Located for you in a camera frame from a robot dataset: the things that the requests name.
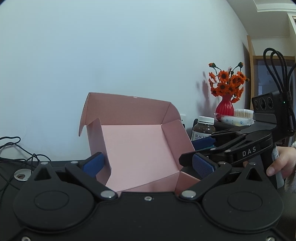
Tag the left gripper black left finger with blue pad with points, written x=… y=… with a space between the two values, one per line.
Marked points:
x=93 y=174

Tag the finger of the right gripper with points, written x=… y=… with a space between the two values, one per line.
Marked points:
x=215 y=153
x=209 y=141

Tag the wooden door frame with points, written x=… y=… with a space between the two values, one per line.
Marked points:
x=261 y=81

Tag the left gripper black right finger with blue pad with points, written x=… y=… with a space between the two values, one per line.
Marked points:
x=210 y=172

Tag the pink cardboard box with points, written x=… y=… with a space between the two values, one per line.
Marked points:
x=141 y=140

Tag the orange artificial flowers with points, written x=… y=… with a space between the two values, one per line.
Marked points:
x=227 y=82

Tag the black storage box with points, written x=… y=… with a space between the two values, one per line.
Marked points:
x=226 y=127

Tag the metal desk grommet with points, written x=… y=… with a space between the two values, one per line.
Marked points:
x=22 y=174

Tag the person's right hand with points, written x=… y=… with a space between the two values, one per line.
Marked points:
x=285 y=164

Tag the brown fish oil bottle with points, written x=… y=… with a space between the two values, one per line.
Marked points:
x=203 y=128

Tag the cotton swab pack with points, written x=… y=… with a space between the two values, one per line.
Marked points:
x=241 y=117

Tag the red vase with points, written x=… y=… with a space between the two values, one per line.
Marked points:
x=225 y=107

